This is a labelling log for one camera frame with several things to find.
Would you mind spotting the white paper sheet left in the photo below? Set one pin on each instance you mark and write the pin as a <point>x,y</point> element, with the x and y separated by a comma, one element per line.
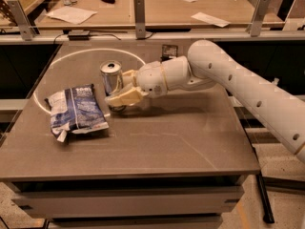
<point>72,15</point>

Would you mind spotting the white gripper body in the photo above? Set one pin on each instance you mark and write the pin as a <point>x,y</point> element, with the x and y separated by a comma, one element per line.
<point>151,79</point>

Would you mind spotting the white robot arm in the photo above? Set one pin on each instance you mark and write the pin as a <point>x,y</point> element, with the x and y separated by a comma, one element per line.
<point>206,64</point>

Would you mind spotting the silver redbull can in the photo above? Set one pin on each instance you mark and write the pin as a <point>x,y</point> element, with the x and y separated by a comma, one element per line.
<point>112,77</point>

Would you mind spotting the metal bracket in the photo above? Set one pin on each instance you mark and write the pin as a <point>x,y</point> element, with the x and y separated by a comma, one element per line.
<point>260,11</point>
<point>139,18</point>
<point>26,28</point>

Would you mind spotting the left metal bracket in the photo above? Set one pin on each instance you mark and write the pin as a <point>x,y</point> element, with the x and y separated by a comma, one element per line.
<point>26,28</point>

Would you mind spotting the black power adapter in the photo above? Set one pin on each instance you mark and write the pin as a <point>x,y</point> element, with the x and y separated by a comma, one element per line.
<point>78,35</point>

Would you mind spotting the small black snack packet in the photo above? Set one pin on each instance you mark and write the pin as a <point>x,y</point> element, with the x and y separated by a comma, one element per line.
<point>169,52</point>

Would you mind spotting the right metal bracket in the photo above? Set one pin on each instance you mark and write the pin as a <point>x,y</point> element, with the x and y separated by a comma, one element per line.
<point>260,11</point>

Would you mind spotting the white paper sheet right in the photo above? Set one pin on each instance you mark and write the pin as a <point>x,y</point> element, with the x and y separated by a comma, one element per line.
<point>206,19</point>

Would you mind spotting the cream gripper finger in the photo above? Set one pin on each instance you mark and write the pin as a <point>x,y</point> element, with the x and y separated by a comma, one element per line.
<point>129,77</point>
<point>127,96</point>

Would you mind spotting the white drawer front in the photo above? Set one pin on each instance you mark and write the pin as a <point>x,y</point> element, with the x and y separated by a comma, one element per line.
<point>130,202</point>

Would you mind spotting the blue chip bag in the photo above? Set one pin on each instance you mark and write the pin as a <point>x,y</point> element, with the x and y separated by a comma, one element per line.
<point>75,110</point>

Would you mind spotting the middle metal bracket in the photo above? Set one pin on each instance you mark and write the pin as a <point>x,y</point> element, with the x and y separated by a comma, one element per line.
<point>139,18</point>

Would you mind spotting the clear sanitizer bottle right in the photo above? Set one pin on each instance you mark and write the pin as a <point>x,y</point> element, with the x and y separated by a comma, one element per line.
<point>275,81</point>

